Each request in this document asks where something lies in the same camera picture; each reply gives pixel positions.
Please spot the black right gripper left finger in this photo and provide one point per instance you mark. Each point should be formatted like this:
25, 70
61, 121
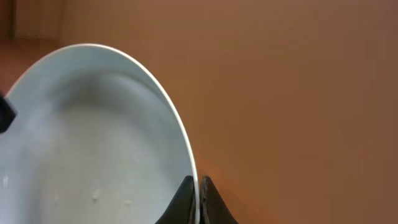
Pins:
181, 209

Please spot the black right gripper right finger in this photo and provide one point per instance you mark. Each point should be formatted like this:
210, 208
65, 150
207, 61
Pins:
213, 209

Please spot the pale green plate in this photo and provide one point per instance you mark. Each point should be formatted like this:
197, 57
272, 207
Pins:
89, 135

